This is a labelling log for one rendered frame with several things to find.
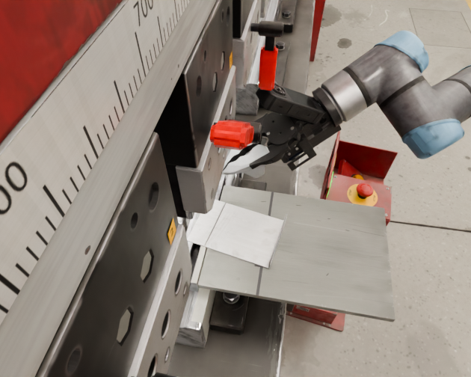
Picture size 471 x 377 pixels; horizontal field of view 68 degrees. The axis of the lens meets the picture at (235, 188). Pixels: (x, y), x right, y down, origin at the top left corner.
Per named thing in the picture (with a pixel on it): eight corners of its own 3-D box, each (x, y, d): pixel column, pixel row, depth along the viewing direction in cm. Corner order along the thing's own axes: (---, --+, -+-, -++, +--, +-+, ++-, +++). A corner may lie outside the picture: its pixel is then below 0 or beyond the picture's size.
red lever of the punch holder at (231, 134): (253, 124, 21) (262, 123, 31) (186, 116, 22) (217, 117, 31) (249, 154, 21) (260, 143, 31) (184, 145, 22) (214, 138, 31)
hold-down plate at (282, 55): (279, 111, 91) (280, 101, 88) (258, 108, 91) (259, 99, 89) (289, 49, 109) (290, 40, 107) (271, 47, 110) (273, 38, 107)
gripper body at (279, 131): (289, 174, 63) (349, 135, 60) (270, 150, 56) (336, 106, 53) (272, 146, 67) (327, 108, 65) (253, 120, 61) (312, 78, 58)
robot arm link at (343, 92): (361, 87, 52) (334, 59, 57) (334, 106, 53) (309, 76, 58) (370, 117, 58) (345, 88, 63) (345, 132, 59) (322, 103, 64)
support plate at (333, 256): (392, 322, 46) (395, 319, 45) (198, 287, 49) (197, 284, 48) (382, 211, 57) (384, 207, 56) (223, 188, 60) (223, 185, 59)
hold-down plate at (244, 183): (242, 336, 56) (242, 330, 54) (209, 329, 57) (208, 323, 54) (266, 190, 74) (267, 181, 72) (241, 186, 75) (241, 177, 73)
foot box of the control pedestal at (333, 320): (342, 332, 141) (351, 322, 131) (282, 313, 145) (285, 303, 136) (348, 286, 153) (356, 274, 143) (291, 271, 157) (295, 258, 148)
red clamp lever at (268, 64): (276, 93, 50) (282, 26, 42) (247, 90, 50) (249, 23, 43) (276, 86, 51) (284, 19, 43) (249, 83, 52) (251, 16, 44)
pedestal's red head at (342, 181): (374, 245, 90) (400, 205, 76) (312, 230, 93) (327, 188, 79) (379, 188, 102) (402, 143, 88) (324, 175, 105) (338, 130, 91)
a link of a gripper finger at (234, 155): (235, 182, 66) (277, 155, 64) (219, 168, 61) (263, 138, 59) (230, 170, 67) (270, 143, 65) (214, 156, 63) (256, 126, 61)
